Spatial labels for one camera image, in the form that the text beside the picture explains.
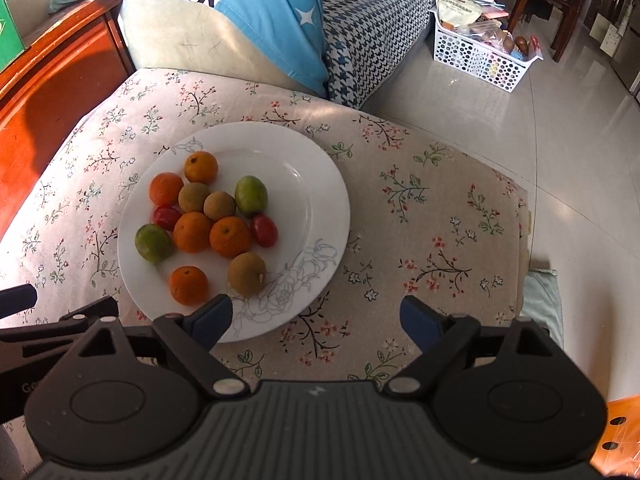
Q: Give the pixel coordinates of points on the red wooden cabinet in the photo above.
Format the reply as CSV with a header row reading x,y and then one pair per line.
x,y
73,61

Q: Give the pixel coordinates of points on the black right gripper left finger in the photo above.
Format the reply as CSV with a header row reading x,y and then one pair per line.
x,y
189,339

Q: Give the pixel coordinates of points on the white floral plate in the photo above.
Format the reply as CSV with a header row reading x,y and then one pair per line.
x,y
307,200

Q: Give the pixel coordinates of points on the orange wooden stool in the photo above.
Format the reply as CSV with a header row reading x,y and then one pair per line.
x,y
618,450

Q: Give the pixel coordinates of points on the floral tablecloth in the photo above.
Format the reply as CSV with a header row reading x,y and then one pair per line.
x,y
425,220

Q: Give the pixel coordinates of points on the white plastic basket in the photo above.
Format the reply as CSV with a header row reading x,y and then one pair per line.
x,y
480,60

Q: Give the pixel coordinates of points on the green mango fruit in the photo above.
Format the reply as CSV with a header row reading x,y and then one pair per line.
x,y
251,196

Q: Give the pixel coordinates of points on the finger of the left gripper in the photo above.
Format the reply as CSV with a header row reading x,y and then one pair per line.
x,y
29,352
17,299

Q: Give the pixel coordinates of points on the red tomato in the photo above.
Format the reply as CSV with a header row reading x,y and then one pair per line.
x,y
166,217
264,230

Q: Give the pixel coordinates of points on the houndstooth sofa cover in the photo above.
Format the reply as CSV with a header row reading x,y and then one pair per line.
x,y
366,40

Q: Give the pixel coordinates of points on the cream sofa cushion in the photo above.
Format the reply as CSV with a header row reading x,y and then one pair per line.
x,y
185,35

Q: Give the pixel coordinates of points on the orange pile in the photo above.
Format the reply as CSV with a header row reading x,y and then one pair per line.
x,y
191,232
230,237
165,188
201,167

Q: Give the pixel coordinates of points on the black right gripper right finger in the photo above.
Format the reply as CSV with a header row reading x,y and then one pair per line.
x,y
443,340

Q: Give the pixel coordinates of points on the brown kiwi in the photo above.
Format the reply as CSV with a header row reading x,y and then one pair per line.
x,y
247,274
192,196
218,205

